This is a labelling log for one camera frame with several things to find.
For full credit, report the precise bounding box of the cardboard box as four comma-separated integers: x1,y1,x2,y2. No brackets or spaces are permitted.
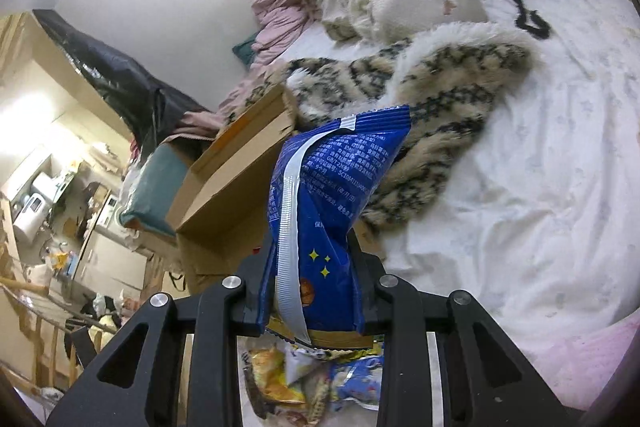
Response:
165,82,387,302

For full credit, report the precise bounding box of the dark green cushion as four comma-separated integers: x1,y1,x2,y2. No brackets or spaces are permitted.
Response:
232,32,259,68

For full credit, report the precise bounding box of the white cabinet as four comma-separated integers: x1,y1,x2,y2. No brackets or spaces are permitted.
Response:
75,227,151,290

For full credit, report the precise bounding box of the blue popcorn snack packet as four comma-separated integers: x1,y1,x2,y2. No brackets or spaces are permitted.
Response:
325,354,386,413

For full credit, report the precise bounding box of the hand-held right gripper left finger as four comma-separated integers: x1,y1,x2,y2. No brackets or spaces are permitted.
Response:
46,252,276,427

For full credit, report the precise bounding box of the white appliance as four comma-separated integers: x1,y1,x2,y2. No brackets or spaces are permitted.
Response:
12,172,57,244

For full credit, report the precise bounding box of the wooden rack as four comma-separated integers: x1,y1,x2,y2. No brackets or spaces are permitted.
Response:
0,274,118,388

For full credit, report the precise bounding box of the yellow chips packet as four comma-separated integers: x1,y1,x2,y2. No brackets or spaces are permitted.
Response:
247,347,307,404

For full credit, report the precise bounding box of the beige black fuzzy coat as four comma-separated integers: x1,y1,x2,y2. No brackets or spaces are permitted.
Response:
270,22,534,231

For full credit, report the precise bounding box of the blue starred snack packet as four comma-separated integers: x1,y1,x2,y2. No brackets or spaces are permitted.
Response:
256,104,412,348

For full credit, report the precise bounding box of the pink fuzzy blanket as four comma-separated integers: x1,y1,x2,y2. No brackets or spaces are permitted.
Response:
530,317,632,414

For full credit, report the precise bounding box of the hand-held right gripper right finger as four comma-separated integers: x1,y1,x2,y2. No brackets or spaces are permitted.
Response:
346,231,596,427

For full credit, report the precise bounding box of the black plastic bag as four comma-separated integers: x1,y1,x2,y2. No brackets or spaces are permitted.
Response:
32,9,212,148

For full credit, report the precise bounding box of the teal pillow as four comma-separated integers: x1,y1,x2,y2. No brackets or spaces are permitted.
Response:
120,142,194,238

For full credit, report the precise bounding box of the white floral bed sheet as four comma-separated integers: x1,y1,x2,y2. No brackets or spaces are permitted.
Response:
300,0,640,358

